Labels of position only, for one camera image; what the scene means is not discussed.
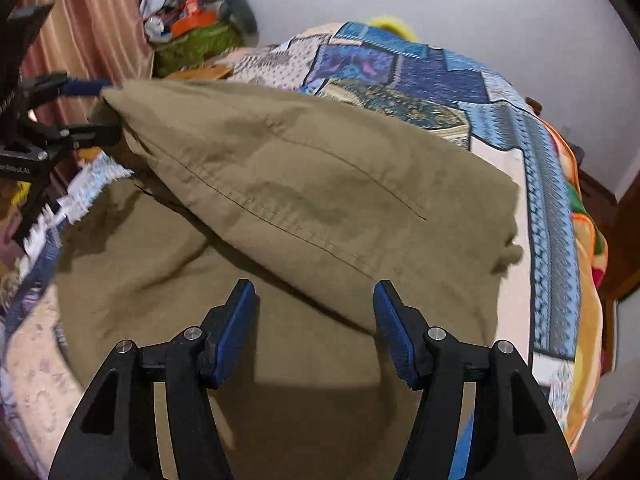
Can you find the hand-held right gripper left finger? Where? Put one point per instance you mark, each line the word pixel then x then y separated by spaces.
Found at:
pixel 235 332

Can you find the pile of clothes and bags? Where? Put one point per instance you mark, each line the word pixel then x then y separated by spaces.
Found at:
pixel 195 40

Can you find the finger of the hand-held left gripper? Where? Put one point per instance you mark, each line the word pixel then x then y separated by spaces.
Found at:
pixel 85 87
pixel 80 135

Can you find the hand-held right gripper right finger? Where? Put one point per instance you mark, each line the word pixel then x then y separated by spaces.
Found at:
pixel 395 332

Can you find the orange fleece blanket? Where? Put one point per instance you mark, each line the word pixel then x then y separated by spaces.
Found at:
pixel 582 240

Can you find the blue patchwork bedspread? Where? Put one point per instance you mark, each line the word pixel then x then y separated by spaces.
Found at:
pixel 430 80

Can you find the striped pink curtain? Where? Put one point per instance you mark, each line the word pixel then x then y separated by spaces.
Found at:
pixel 85 25

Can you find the olive khaki pants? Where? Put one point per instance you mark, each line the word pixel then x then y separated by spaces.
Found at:
pixel 280 240

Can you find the yellow pillow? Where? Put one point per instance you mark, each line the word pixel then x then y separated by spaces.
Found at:
pixel 395 26

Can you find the grey cloth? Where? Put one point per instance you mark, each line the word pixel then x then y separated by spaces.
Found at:
pixel 239 5

